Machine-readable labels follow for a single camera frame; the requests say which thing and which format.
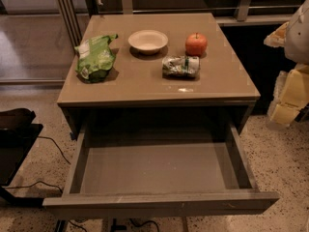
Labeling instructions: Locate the green chip bag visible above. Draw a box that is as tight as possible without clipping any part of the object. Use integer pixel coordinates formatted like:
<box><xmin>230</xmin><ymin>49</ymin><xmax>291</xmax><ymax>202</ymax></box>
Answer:
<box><xmin>75</xmin><ymin>34</ymin><xmax>118</xmax><ymax>83</ymax></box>

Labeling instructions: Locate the black floor cable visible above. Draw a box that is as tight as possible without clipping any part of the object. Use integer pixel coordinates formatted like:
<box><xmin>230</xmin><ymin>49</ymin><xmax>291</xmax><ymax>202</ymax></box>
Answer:
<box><xmin>4</xmin><ymin>134</ymin><xmax>72</xmax><ymax>195</ymax></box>

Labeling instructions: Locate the crumpled silver snack bag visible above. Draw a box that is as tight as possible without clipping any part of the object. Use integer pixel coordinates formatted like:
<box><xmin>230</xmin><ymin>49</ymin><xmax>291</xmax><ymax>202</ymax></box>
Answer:
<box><xmin>162</xmin><ymin>56</ymin><xmax>200</xmax><ymax>78</ymax></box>

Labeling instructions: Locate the metal railing frame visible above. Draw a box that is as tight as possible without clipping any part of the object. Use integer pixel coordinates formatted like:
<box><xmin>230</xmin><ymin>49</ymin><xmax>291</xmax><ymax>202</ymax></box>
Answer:
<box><xmin>57</xmin><ymin>0</ymin><xmax>304</xmax><ymax>45</ymax></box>

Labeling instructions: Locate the white paper bowl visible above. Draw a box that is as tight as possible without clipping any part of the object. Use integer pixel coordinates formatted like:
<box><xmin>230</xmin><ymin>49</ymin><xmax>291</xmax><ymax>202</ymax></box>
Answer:
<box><xmin>128</xmin><ymin>30</ymin><xmax>168</xmax><ymax>55</ymax></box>

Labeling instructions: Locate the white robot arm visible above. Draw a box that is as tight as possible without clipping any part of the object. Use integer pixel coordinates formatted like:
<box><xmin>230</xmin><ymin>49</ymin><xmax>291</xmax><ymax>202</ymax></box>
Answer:
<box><xmin>264</xmin><ymin>0</ymin><xmax>309</xmax><ymax>127</ymax></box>

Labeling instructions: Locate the black chair base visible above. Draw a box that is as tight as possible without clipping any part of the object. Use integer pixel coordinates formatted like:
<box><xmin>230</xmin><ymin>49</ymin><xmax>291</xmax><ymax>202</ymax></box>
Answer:
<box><xmin>0</xmin><ymin>108</ymin><xmax>43</xmax><ymax>208</ymax></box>

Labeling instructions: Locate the grey top drawer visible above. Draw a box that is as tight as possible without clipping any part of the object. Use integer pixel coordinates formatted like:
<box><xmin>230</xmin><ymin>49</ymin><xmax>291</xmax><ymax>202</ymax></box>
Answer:
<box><xmin>43</xmin><ymin>124</ymin><xmax>279</xmax><ymax>219</ymax></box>

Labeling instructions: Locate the red apple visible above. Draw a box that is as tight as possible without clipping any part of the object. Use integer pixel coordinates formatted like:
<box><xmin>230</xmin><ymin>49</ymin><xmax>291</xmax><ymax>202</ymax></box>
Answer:
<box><xmin>185</xmin><ymin>33</ymin><xmax>208</xmax><ymax>56</ymax></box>

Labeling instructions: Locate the grey-brown drawer cabinet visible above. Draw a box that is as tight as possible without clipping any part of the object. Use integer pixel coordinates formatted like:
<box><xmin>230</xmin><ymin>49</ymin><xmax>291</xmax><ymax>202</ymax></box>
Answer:
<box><xmin>57</xmin><ymin>14</ymin><xmax>260</xmax><ymax>133</ymax></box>

